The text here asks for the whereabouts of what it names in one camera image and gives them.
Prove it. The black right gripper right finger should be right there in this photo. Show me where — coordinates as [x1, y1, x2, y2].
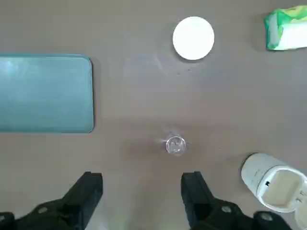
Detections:
[181, 171, 295, 230]

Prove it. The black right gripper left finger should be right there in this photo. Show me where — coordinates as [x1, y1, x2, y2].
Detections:
[0, 171, 104, 230]

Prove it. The clear glass measuring cup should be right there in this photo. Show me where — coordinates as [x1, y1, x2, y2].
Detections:
[165, 134, 188, 156]

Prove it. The white bowl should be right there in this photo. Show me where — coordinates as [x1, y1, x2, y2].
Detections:
[172, 16, 215, 61]

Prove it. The cream mini trash bin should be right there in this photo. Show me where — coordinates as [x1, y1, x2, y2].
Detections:
[240, 152, 307, 227]

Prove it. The grey rectangular tray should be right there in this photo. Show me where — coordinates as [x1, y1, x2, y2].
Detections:
[0, 54, 94, 134]

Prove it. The green tissue pack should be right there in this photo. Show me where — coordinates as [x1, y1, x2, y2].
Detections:
[263, 4, 307, 51]

